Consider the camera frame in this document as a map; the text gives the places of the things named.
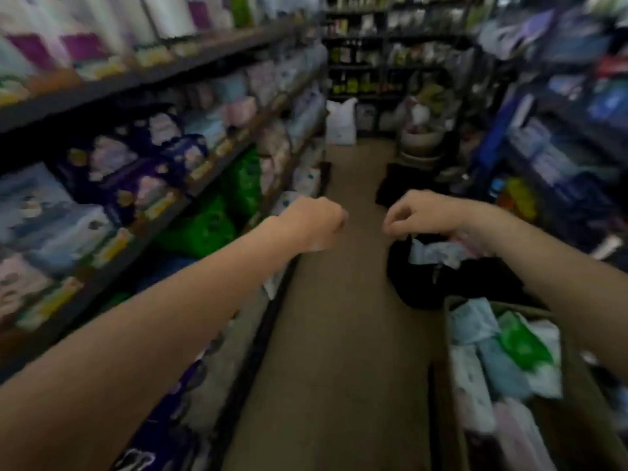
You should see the person's left hand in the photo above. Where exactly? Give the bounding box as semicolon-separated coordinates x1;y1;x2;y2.
274;196;349;253

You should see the person's right hand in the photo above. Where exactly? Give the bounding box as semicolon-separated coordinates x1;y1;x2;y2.
381;189;472;241

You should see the cardboard box of wipes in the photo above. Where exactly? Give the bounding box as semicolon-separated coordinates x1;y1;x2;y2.
449;297;565;471

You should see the dark metal shelf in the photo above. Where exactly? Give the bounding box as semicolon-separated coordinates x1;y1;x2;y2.
0;0;334;471

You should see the brown cardboard box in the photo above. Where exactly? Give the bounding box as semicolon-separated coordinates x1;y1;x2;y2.
429;294;628;471

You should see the person's left forearm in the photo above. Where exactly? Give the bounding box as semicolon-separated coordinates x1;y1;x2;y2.
0;218;295;471

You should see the person's right forearm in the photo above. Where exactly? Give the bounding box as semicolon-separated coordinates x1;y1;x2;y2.
461;200;628;383

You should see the black plastic bag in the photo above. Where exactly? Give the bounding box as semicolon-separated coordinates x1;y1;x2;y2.
375;163;442;209
386;235;540;311

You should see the white teal printed pack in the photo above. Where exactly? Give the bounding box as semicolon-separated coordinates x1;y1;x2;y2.
410;238;468;270

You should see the stack of white roll packs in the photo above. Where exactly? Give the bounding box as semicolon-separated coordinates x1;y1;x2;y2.
113;137;330;471

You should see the stack of pink basins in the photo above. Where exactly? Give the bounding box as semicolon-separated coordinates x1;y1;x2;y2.
398;123;445;167

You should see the row of orange yellow packs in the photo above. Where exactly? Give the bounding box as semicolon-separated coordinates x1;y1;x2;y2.
489;176;538;222

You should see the blue hanging bag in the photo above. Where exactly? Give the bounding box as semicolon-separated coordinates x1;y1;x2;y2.
473;92;521;173

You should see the white sack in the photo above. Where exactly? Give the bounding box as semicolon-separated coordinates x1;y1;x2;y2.
325;96;358;147

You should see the stack of green tissue packs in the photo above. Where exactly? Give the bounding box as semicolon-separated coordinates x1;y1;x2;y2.
156;147;264;260

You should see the row of blue purple packs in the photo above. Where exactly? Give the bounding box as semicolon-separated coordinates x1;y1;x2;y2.
505;4;628;231

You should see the blue tissue pack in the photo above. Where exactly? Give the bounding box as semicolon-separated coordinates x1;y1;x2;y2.
136;255;198;291

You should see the row of pale tissue packs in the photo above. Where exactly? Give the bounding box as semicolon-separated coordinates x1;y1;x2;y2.
0;43;328;335

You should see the stack of purple-label toilet rolls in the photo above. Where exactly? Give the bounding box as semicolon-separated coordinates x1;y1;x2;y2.
0;0;232;77

